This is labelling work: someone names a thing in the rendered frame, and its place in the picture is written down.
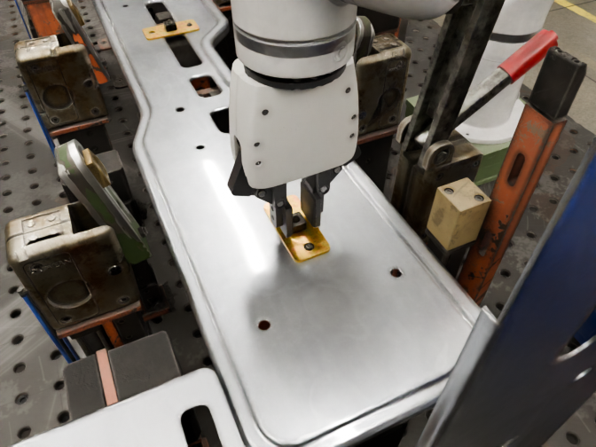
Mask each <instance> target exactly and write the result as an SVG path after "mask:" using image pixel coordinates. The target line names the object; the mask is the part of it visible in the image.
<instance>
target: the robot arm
mask: <svg viewBox="0 0 596 447"><path fill-rule="evenodd" d="M458 1H459V0H231V14H232V23H233V31H234V40H235V49H236V54H237V57H238V59H235V60H234V62H233V64H232V69H231V82H230V100H229V121H230V140H231V154H232V157H233V159H234V161H235V162H234V165H233V168H232V171H231V174H230V177H229V180H228V182H227V186H228V188H229V190H230V192H231V194H232V195H233V196H247V197H250V196H255V197H256V198H258V199H260V200H264V201H266V202H268V203H269V205H270V217H271V221H272V223H273V225H274V227H275V228H278V227H280V229H281V231H282V232H283V233H284V235H285V236H286V238H288V237H291V236H292V235H293V208H292V206H291V204H290V203H289V201H288V200H287V197H286V183H289V182H292V181H294V180H297V179H302V181H301V210H302V212H303V214H304V215H305V216H306V218H307V219H308V221H309V222H310V224H311V226H312V227H314V228H317V227H318V226H320V217H321V213H322V212H323V210H324V195H325V194H327V193H328V192H329V190H330V183H331V182H332V181H333V180H334V179H335V177H336V176H337V175H338V174H339V173H340V172H341V170H342V167H343V166H344V167H345V166H347V165H348V164H350V163H351V162H352V161H354V160H355V159H357V158H358V157H359V156H360V154H361V151H360V148H359V146H358V144H357V135H358V92H357V76H356V70H355V65H354V59H353V56H352V55H353V53H354V46H355V34H356V24H357V7H358V6H360V7H363V8H366V9H369V10H373V11H376V12H381V13H385V14H388V15H392V16H396V17H399V18H403V19H408V20H431V19H435V18H437V17H440V16H442V15H444V14H445V13H446V12H448V11H449V10H450V9H451V8H452V7H453V6H454V5H455V4H456V3H457V2H458ZM553 2H554V0H505V2H504V5H503V7H502V9H501V12H500V14H499V16H498V20H497V22H496V25H495V27H494V29H493V31H492V33H491V36H490V40H489V41H488V44H487V46H486V49H485V51H484V53H483V55H482V59H481V61H480V64H479V66H478V68H477V70H476V73H475V75H474V79H473V81H472V83H471V85H470V88H469V90H468V92H469V91H471V90H472V89H473V88H474V87H476V86H477V85H478V84H479V83H481V82H482V81H483V80H484V79H486V78H487V77H488V76H489V75H491V74H492V73H493V72H494V71H495V70H497V67H498V66H499V65H500V64H501V63H502V62H503V61H505V60H506V59H507V58H508V57H510V56H511V55H512V54H513V53H514V52H516V51H517V50H518V49H519V48H521V47H522V46H523V45H524V44H525V43H526V42H527V41H528V40H530V39H531V38H532V37H533V36H534V35H536V34H537V33H538V32H539V31H541V30H542V27H543V25H544V23H545V19H546V16H547V14H548V12H549V10H550V8H551V6H552V4H553ZM524 77H525V74H524V75H523V76H522V77H521V78H520V79H518V80H517V81H516V82H514V83H513V84H509V85H508V86H506V87H505V88H504V89H503V90H502V91H500V92H499V94H498V95H496V96H495V97H494V98H492V99H491V100H490V101H489V102H488V103H486V104H485V105H484V106H482V107H481V108H480V109H479V110H478V111H476V112H475V113H474V114H472V115H471V116H470V117H469V118H468V119H466V120H465V121H464V122H462V123H461V124H460V125H459V126H458V127H457V128H456V129H455V130H456V131H458V132H459V133H460V134H461V135H462V136H463V137H465V138H466V139H467V140H468V141H469V142H470V143H476V144H484V145H493V144H500V143H505V142H508V141H511V140H512V138H513V135H514V132H515V129H516V127H517V124H518V121H519V120H520V117H521V115H522V110H523V108H524V104H523V103H522V102H521V101H520V100H519V97H520V88H521V86H522V82H523V79H524Z"/></svg>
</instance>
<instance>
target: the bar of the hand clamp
mask: <svg viewBox="0 0 596 447"><path fill-rule="evenodd" d="M504 2H505V0H459V1H458V2H457V3H456V4H455V5H454V6H453V7H452V8H451V9H450V10H449V11H448V12H446V13H445V14H446V15H445V18H444V21H443V25H442V28H441V31H440V34H439V36H438V39H437V42H436V45H435V49H434V52H433V55H432V58H431V60H430V63H429V66H428V69H427V73H426V76H425V79H424V82H423V84H422V87H421V90H420V94H419V97H418V100H417V103H416V106H415V108H414V111H413V114H412V118H411V121H410V124H409V127H408V130H407V132H406V135H405V138H404V142H403V145H402V149H403V150H404V151H405V152H409V151H415V150H419V148H418V146H417V145H416V143H415V140H414V138H415V136H416V134H417V133H418V132H420V131H422V130H423V129H425V128H426V127H427V126H428V125H429V124H431V123H432V125H431V128H430V131H429V132H428V135H427V139H426V142H425V144H424V146H423V149H422V152H421V155H420V158H419V161H418V166H419V167H420V168H422V169H423V167H422V162H423V159H424V155H425V152H426V150H427V149H428V148H429V147H430V146H431V145H432V144H433V143H435V142H438V141H441V140H449V137H450V135H451V132H452V130H453V127H454V125H455V122H456V120H457V118H458V116H459V112H460V110H461V107H462V106H463V103H464V101H465V98H466V96H467V93H468V90H469V88H470V85H471V83H472V81H473V79H474V75H475V73H476V70H477V68H478V66H479V64H480V61H481V59H482V55H483V53H484V51H485V49H486V46H487V44H488V41H489V40H490V36H491V33H492V31H493V29H494V27H495V25H496V22H497V20H498V16H499V14H500V12H501V9H502V7H503V5H504ZM432 121H433V122H432Z"/></svg>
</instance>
